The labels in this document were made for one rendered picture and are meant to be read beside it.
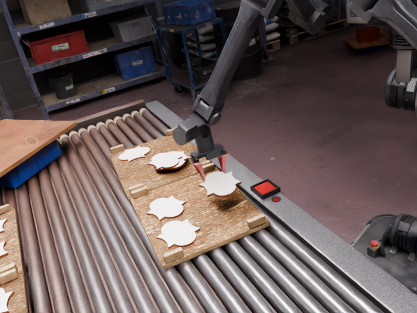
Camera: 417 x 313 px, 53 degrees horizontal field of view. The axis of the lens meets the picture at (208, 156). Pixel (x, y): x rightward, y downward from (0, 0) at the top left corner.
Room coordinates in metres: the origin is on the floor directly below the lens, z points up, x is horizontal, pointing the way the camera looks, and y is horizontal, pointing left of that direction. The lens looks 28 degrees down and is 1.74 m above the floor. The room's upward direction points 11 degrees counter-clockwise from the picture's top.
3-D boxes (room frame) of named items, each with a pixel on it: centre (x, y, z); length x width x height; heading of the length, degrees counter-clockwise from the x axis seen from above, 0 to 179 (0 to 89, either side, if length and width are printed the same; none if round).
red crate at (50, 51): (5.47, 1.60, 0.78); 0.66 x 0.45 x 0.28; 112
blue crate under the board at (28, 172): (1.77, 0.88, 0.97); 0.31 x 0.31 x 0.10; 61
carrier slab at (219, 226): (1.16, 0.08, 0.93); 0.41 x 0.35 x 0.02; 18
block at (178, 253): (0.93, 0.15, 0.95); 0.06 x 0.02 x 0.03; 108
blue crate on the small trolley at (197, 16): (4.93, -0.09, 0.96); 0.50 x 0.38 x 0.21; 37
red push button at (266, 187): (1.22, -0.17, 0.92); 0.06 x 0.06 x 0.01; 21
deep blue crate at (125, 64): (5.83, 0.76, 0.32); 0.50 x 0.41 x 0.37; 108
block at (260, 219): (1.02, -0.11, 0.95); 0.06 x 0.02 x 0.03; 108
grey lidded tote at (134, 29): (5.81, 0.68, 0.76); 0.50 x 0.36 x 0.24; 118
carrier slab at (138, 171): (1.56, 0.21, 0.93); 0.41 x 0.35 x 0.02; 16
